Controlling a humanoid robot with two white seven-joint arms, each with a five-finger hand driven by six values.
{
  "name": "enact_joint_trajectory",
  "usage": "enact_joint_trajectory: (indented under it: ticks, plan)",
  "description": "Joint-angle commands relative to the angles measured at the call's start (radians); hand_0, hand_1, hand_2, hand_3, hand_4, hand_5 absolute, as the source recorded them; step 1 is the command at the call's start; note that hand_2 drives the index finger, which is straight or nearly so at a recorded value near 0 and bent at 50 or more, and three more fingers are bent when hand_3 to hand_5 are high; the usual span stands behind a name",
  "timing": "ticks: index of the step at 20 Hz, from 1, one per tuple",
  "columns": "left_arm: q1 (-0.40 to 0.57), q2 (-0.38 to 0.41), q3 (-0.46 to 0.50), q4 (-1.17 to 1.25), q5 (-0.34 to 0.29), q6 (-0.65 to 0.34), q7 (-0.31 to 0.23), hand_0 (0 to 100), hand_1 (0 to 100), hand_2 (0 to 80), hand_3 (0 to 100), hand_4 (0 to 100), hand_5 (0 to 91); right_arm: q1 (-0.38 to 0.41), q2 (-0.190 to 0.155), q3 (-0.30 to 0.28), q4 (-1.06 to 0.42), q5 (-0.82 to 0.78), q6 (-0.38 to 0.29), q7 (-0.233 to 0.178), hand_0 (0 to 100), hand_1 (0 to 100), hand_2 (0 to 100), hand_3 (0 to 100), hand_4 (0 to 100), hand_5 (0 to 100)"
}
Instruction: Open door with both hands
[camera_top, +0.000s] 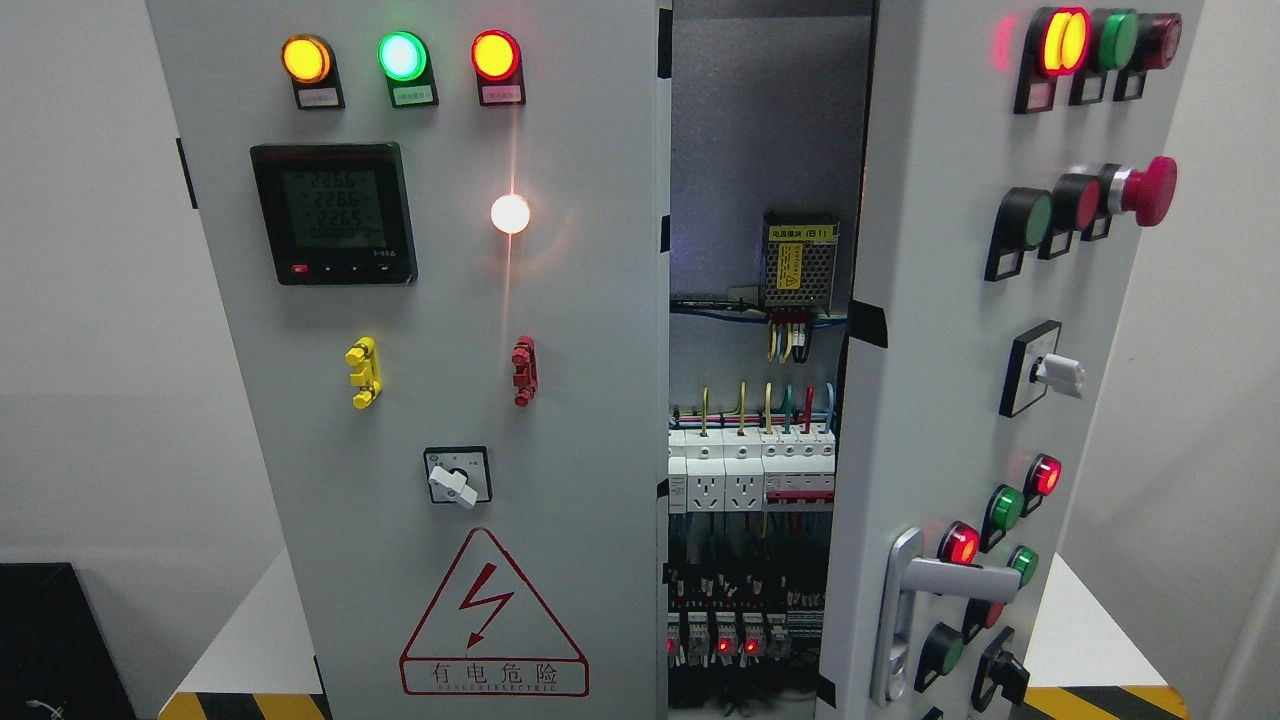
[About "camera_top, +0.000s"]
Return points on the white glowing indicator light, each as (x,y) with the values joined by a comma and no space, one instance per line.
(510,213)

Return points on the grey cabinet door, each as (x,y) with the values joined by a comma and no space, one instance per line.
(581,131)
(988,122)

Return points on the black digital power meter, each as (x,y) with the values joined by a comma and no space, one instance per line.
(336,213)

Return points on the right door rotary switch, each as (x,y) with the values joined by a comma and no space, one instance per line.
(1034,367)

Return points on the green indicator light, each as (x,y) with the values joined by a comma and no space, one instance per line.
(402,56)

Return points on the silver door handle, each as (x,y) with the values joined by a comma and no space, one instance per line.
(912,648)

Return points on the red indicator light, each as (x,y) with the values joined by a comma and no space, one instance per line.
(495,55)

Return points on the red test terminal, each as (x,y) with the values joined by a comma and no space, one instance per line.
(525,370)

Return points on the yellow test terminal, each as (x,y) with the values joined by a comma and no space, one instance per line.
(365,373)

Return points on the red electric danger sign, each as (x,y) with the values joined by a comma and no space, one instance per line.
(488,631)

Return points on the red emergency stop button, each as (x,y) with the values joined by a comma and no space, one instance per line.
(1147,192)

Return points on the yellow indicator light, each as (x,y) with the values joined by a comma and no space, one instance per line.
(307,59)

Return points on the metal mesh power supply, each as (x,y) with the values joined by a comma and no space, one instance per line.
(799,258)

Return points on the lower relay terminal row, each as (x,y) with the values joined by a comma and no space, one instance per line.
(731,617)

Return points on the white socket breaker row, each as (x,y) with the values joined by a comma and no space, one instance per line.
(750,470)

